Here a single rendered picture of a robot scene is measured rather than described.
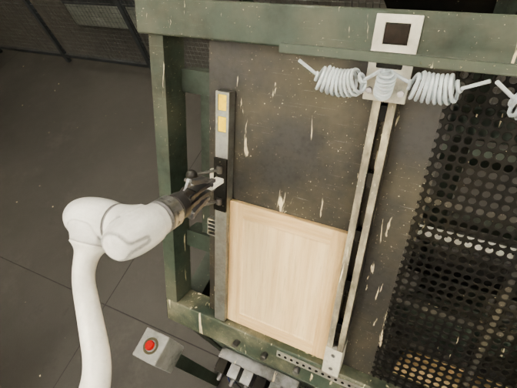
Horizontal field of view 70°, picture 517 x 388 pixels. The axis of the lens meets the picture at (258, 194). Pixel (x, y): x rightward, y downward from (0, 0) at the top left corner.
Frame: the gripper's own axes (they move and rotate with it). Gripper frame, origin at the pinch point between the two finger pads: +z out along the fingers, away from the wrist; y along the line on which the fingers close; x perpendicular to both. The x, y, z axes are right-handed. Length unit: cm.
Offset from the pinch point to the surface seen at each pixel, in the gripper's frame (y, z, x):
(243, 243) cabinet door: -28.9, 13.9, -4.2
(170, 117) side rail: 14.0, 12.4, 26.1
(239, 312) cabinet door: -63, 14, -4
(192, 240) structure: -39.7, 19.0, 22.8
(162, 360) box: -83, -8, 20
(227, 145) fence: 8.6, 11.6, 2.4
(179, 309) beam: -72, 10, 25
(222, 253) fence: -34.8, 11.6, 3.4
